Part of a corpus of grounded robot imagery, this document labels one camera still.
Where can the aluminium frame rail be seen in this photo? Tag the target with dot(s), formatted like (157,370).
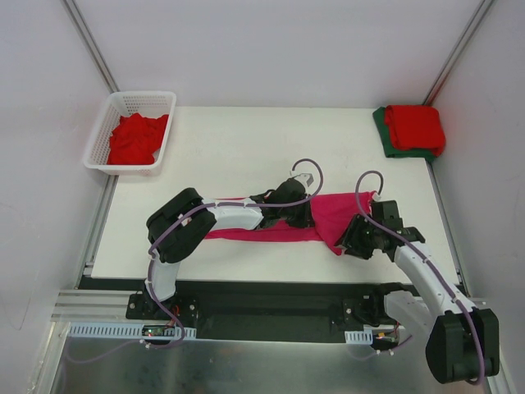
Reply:
(91,306)

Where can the crumpled red t shirt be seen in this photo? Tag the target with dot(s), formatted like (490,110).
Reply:
(136,139)

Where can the right white slotted cable duct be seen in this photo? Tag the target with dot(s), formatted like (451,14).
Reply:
(364,337)

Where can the left white slotted cable duct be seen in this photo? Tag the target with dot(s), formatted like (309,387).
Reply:
(133,331)

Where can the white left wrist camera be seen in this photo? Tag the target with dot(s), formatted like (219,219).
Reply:
(304,178)

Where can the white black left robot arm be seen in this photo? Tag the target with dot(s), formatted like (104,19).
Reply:
(179,226)

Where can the white plastic laundry basket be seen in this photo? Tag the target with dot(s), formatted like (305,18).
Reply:
(149,103)

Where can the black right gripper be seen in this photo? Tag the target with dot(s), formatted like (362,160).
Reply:
(353,235)

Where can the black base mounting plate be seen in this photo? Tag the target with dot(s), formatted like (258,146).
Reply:
(270,311)

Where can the white slotted cable duct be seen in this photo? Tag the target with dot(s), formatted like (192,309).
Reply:
(364,337)
(133,331)

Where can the pink t shirt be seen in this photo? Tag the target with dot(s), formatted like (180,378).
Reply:
(331,213)

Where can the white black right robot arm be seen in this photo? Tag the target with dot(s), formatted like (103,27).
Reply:
(462,340)

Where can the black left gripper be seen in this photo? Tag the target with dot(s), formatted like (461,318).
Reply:
(300,213)

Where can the folded red t shirt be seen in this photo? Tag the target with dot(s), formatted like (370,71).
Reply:
(415,127)

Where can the folded green t shirt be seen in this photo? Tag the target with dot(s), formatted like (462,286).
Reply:
(388,148)

